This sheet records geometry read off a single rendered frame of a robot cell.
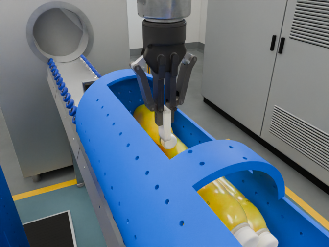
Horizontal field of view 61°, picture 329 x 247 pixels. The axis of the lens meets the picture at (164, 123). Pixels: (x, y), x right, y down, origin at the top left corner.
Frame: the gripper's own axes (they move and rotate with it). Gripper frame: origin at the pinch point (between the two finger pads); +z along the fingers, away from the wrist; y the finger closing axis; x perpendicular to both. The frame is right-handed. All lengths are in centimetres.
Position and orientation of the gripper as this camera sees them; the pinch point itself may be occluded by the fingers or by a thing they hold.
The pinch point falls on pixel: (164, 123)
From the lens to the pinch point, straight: 56.7
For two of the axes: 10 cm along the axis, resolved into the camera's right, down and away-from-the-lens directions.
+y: -9.0, 2.2, -3.9
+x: 4.4, 4.4, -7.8
